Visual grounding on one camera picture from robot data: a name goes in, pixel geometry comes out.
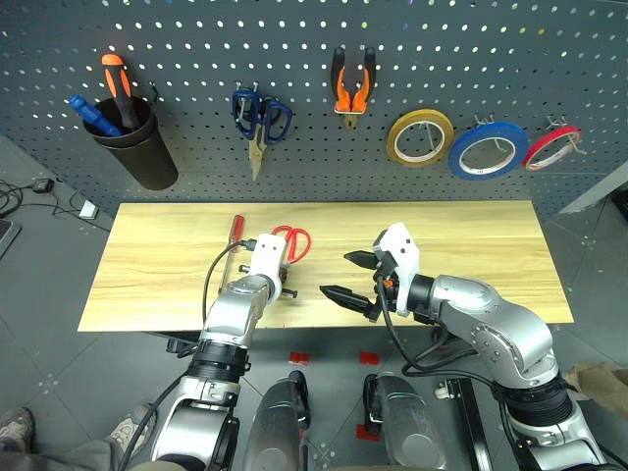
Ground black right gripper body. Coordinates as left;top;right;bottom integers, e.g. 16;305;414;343
363;250;399;324

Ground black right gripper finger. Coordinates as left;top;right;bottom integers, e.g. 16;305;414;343
319;284;374;318
342;249;378;271

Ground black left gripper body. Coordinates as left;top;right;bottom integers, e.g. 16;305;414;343
237;261;299;301

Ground yellow tape roll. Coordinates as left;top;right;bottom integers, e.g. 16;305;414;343
386;108;456;169

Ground blue tape roll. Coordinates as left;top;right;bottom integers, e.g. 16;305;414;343
447;122;531;182

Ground red tape roll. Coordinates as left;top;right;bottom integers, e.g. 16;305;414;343
522;125;583;172

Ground grey perforated pegboard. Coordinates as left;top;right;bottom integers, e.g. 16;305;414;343
0;0;628;222

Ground silver robot leg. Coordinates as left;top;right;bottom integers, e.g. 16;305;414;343
242;370;312;471
362;372;448;471

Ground orange black pliers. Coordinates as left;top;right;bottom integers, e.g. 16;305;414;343
330;45;378;130

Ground black cup holder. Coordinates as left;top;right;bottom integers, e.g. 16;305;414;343
81;95;180;192

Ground grey worn shoe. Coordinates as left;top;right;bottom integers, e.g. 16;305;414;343
0;406;36;453
108;402;158;458

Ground brown cardboard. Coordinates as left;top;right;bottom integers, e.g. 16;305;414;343
562;361;628;419

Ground grey trouser leg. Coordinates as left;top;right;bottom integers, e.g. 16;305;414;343
0;438;122;471

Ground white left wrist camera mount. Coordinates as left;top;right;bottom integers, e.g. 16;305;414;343
247;233;289;296

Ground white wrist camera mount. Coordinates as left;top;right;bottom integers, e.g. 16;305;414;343
247;233;289;296
372;221;423;318

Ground red handled scissors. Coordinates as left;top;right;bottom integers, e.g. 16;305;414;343
270;225;312;266

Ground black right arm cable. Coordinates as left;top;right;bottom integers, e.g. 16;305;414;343
374;273;485;379

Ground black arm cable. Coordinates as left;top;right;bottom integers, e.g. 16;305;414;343
201;237;258;336
374;273;485;379

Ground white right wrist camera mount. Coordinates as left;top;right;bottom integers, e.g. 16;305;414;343
372;221;423;318

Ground red handled screwdriver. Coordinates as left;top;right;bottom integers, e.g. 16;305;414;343
217;214;246;296

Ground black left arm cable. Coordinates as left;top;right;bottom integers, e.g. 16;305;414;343
201;237;258;336

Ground black metal rail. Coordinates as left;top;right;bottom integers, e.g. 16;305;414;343
434;376;494;471

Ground blue handled scissors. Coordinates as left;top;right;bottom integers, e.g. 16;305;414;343
231;87;294;183

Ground orange black handled screwdriver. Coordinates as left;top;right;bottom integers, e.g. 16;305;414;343
100;53;141;131

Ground blue handled tool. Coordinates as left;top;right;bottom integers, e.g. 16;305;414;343
68;93;124;138

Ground black floor cable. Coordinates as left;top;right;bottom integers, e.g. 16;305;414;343
0;180;115;233

